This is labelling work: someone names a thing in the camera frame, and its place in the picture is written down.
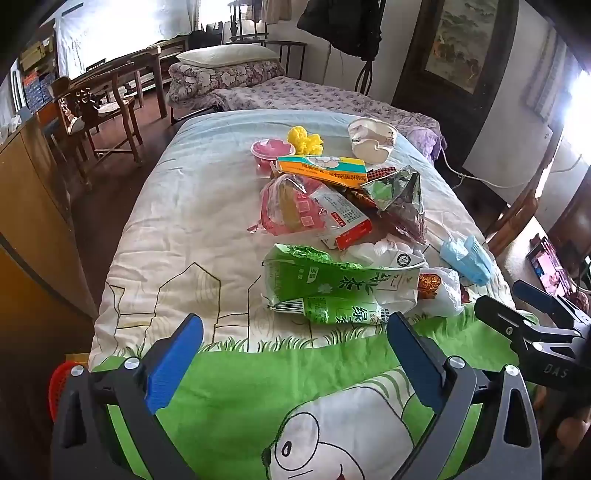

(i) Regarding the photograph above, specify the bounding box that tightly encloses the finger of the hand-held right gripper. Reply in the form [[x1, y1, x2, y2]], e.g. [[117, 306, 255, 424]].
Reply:
[[512, 279, 591, 329], [475, 295, 578, 366]]

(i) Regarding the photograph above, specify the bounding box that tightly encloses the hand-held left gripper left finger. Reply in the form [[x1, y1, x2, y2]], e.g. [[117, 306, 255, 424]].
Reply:
[[50, 313, 205, 480]]

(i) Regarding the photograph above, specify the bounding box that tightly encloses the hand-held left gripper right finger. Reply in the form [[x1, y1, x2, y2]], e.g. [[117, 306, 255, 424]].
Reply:
[[387, 312, 542, 480]]

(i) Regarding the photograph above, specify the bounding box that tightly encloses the red plastic basket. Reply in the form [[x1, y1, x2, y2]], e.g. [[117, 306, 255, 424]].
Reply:
[[48, 361, 88, 423]]

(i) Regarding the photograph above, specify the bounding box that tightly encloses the white paper towel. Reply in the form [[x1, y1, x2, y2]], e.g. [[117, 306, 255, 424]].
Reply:
[[342, 233, 428, 269]]

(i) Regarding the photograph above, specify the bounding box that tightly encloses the green tea packaging bag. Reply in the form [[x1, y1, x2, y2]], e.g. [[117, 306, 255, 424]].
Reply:
[[262, 244, 428, 325]]

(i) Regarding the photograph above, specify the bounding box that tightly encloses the pink clear plastic bag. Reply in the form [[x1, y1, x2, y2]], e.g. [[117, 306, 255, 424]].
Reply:
[[259, 175, 333, 236]]

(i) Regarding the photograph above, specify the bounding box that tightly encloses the yellow cardboard box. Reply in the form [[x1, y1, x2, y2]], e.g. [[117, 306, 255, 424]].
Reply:
[[276, 156, 368, 190]]

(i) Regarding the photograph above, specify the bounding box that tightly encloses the white paper cup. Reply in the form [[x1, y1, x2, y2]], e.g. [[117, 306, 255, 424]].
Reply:
[[347, 117, 399, 164]]

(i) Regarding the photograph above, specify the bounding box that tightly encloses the smartphone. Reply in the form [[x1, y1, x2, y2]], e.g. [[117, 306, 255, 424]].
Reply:
[[526, 236, 578, 301]]

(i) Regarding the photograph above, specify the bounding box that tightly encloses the blue face mask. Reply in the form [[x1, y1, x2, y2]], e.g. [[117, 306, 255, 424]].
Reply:
[[440, 235, 496, 285]]

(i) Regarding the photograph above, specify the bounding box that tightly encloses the plain wooden chair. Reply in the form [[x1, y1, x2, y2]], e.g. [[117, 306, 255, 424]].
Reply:
[[485, 175, 555, 254]]

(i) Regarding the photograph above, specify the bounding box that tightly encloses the cartoon printed blanket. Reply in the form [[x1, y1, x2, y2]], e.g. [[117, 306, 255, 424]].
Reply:
[[88, 109, 541, 480]]

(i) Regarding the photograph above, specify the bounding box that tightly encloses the red white carton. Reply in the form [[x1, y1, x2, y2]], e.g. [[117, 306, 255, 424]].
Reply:
[[307, 187, 374, 250]]

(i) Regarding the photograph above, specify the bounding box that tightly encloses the silver foil snack bag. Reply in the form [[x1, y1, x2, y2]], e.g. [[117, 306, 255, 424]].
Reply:
[[361, 166, 428, 243]]

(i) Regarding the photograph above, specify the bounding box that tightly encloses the purple bed sheet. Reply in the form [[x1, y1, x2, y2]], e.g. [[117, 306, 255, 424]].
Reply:
[[396, 114, 444, 163]]

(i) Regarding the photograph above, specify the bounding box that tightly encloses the yellow wooden cabinet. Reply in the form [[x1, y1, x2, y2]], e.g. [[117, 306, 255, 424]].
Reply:
[[0, 111, 100, 319]]

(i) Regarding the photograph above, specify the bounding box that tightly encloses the pink plastic bowl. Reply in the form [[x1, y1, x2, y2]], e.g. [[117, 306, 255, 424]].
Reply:
[[250, 138, 296, 169]]

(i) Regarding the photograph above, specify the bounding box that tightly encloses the yellow crumpled wrapper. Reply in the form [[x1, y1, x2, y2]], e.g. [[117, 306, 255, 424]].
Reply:
[[287, 126, 324, 155]]

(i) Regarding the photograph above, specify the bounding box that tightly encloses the carved wooden chair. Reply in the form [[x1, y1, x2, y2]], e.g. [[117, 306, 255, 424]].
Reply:
[[46, 62, 144, 168]]

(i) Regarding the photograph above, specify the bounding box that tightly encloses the floral bed sheet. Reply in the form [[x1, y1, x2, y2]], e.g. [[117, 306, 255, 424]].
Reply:
[[210, 76, 416, 121]]

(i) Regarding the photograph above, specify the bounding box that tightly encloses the floral folded quilt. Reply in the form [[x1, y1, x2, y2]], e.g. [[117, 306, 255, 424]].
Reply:
[[167, 60, 287, 109]]

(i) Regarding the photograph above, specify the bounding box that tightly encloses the wooden table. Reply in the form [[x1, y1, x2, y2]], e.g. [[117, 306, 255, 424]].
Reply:
[[85, 44, 169, 118]]

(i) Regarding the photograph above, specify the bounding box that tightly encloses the stack of blue boxes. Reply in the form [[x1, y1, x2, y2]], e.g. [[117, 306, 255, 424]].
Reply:
[[11, 37, 58, 112]]

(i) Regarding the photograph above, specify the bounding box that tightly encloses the white pillow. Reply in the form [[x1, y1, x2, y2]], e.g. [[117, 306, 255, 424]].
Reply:
[[176, 44, 281, 68]]

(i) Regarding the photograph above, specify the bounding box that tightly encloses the dark hanging jacket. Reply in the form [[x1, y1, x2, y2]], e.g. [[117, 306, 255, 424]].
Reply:
[[297, 0, 386, 61]]

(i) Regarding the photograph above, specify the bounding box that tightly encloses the white window curtain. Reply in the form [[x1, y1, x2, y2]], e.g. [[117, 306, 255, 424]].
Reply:
[[55, 0, 197, 79]]

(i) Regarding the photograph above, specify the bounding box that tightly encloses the white cable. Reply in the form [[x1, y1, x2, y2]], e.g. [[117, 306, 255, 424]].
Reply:
[[434, 147, 511, 190]]

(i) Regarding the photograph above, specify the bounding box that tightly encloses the framed wall painting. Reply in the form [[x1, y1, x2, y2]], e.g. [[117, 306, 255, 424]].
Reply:
[[392, 0, 520, 158]]

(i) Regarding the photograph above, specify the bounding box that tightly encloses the black metal bed frame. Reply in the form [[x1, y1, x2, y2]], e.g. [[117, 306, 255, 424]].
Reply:
[[252, 41, 308, 80]]

